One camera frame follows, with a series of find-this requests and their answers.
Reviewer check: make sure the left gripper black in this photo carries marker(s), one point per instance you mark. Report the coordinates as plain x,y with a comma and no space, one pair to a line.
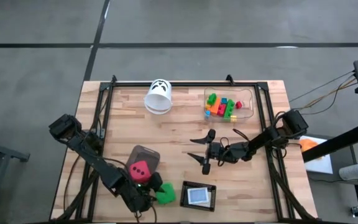
138,199

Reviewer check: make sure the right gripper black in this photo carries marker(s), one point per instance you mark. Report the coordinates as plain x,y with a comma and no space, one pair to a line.
219,152

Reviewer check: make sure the green foam die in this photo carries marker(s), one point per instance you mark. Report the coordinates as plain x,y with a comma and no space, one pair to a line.
166,194

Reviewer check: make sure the red foam die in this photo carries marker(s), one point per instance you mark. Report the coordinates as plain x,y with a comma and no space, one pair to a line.
139,171

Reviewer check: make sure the small yellow toy block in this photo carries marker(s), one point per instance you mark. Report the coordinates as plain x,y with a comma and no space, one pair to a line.
233,119
208,107

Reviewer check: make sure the blue white card box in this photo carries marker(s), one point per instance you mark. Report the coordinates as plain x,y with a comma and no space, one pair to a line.
198,196

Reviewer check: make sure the red two-stud block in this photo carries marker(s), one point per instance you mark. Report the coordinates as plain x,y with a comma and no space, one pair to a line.
222,110

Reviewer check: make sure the orange curved toy block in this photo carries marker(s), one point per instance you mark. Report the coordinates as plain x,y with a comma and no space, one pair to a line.
215,106

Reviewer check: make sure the long green four-stud block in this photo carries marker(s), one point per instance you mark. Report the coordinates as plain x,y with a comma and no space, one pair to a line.
229,109

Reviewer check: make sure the green two-stud block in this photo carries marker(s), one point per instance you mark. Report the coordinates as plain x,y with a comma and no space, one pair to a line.
212,99

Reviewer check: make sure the small red cube block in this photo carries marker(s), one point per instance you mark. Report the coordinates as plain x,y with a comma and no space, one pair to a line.
239,104

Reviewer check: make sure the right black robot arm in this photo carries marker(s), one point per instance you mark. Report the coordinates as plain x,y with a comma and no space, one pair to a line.
259,141

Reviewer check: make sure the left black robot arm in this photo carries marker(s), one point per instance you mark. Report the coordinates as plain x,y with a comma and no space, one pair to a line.
95,158

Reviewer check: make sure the grey translucent plastic bin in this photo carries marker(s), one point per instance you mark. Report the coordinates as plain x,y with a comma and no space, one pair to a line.
146,154

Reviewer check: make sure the black slotted plastic basket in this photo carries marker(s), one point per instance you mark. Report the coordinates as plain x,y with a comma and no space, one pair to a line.
183,199

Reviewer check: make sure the clear plastic container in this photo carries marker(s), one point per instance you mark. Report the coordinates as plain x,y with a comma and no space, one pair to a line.
247,102

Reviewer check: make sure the orange cloth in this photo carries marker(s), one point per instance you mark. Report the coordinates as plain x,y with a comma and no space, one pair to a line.
309,145

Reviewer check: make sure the white paper sheet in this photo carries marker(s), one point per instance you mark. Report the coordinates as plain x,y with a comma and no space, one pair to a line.
320,165

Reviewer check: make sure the black beam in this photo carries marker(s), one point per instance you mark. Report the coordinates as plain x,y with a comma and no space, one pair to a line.
337,144

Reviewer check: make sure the paper towel roll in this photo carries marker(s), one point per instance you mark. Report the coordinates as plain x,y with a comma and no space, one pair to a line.
353,171

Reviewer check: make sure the grey metal table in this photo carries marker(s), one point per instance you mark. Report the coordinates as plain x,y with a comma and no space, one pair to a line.
5,151

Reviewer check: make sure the caster wheel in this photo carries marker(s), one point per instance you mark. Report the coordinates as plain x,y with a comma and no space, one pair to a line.
356,211

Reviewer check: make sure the black aluminium table frame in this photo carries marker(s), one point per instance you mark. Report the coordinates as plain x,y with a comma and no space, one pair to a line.
197,84

